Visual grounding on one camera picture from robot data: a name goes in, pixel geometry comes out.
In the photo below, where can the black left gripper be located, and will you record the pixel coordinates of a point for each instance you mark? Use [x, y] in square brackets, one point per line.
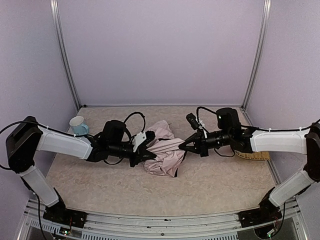
[135, 155]

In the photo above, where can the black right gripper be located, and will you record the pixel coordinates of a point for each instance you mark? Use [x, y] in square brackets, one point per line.
[202, 143]

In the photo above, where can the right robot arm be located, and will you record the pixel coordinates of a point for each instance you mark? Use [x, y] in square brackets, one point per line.
[250, 139]

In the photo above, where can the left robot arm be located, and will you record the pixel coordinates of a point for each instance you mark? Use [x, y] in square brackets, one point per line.
[29, 137]

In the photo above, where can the woven bamboo tray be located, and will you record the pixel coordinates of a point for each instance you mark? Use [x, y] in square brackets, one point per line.
[255, 156]

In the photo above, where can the light blue enamel mug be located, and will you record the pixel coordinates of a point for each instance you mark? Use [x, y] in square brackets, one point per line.
[78, 126]

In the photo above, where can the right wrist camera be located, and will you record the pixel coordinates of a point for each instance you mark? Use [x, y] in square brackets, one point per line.
[195, 123]

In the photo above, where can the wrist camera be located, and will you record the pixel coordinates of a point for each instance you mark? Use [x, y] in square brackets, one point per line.
[195, 123]
[142, 139]

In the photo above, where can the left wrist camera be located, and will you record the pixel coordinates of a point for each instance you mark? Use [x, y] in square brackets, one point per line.
[142, 139]

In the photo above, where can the aluminium front rail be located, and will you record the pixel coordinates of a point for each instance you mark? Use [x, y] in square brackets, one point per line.
[230, 225]

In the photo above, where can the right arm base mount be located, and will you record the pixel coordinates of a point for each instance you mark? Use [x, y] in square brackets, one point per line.
[262, 214]

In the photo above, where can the right aluminium frame post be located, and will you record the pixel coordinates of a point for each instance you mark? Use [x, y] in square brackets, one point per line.
[258, 53]

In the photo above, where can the aluminium frame post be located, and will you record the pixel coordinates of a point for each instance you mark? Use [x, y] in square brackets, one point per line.
[63, 53]
[258, 53]

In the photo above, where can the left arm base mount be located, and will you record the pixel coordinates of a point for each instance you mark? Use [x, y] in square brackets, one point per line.
[65, 216]

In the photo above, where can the left aluminium frame post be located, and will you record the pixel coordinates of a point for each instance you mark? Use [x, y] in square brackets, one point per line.
[63, 53]

